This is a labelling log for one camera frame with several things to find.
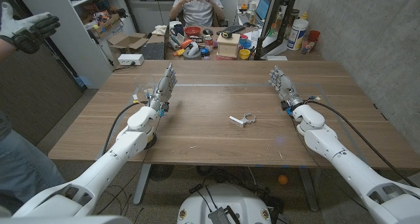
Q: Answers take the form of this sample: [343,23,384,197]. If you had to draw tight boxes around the grey table leg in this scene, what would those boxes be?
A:
[297,167,320,213]
[133,164,152,206]

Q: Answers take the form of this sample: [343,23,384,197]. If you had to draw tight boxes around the grey round holder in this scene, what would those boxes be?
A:
[182,41,202,60]

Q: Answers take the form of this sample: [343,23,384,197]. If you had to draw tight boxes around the seated person grey t-shirt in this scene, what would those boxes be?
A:
[169,0,226,28]

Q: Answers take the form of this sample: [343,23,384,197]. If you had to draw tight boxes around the printed drinking glass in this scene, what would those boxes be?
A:
[300,36,316,55]

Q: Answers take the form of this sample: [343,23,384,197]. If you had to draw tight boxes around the round black floor fan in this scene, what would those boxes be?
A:
[148,164,175,183]

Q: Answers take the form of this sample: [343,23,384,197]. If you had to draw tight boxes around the open laptop blue screen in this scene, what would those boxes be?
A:
[255,0,272,21]

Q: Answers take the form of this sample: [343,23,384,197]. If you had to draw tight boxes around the red bowl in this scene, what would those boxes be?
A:
[183,26,202,38]

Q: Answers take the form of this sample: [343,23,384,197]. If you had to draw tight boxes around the black computer monitor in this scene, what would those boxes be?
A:
[254,0,296,60]

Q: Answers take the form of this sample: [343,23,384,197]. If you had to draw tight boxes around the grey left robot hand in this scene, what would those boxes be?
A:
[147,62,179,112]

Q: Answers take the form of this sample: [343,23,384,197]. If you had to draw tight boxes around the grey finned module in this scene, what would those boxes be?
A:
[207,206,241,224]

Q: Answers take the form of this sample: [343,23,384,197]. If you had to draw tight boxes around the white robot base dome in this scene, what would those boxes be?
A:
[177,183,272,224]

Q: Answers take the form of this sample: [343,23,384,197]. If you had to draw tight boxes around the dark glass jar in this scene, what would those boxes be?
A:
[289,8,301,30]

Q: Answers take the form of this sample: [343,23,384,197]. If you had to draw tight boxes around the white folded cloth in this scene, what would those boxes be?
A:
[151,24,169,37]

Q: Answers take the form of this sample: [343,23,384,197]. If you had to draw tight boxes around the small wooden drawer box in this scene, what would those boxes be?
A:
[216,32,242,58]

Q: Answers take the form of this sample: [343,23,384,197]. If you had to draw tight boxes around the navy blue mug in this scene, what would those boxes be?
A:
[169,23,185,37]

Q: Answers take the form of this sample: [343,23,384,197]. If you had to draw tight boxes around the white plastic canister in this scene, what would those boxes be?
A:
[286,18,310,51]

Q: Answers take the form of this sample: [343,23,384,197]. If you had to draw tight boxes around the red labelled tin can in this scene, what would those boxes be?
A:
[203,35,215,52]

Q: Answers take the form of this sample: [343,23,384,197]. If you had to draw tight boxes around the yellow button black base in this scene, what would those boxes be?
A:
[144,133,158,150]

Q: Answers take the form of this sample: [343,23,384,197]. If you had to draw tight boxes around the white shelf unit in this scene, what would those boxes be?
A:
[12,0,137,89]

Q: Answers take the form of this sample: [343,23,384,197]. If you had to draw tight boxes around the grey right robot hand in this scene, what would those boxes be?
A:
[268,65,305,110]

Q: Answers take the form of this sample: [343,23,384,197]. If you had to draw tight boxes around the open empty cardboard box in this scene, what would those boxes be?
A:
[106,32,149,54]

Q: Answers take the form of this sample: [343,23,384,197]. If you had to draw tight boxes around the clear glass cup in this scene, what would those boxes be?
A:
[136,74,156,99]

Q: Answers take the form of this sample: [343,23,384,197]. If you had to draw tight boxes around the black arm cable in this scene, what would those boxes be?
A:
[306,97,420,189]
[101,101,149,156]

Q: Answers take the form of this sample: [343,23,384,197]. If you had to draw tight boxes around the standing person blue jeans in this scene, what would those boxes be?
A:
[0,110,66,215]

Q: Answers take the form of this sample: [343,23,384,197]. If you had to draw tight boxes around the black and white glove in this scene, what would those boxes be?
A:
[0,2,62,55]

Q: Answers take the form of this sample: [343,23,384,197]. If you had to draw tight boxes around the white power strip box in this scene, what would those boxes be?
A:
[117,53,145,66]

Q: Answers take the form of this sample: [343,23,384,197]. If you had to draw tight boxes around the black desktop keyboard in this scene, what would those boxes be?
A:
[215,24,246,35]

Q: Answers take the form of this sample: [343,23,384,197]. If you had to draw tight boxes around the white robot torso edge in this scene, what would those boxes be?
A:
[0,215,133,224]

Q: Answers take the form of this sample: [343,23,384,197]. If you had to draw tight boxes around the orange hand tool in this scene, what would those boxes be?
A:
[173,38,194,57]

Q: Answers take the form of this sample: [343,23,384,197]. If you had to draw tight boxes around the silver metal bracket part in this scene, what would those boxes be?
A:
[228,113,257,128]

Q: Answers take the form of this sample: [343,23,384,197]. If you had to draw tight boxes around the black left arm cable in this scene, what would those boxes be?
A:
[101,101,149,156]

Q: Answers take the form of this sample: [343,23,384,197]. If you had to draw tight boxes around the person's bare forearm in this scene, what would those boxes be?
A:
[0,38,17,61]

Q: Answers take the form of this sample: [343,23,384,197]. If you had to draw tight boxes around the black keyboard beside cardboard box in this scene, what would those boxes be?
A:
[139,41,165,60]

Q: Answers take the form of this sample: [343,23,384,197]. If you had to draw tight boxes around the cardboard box with clutter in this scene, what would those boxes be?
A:
[90,13,122,38]

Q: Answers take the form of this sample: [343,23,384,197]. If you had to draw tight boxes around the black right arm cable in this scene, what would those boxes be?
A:
[306,97,420,189]

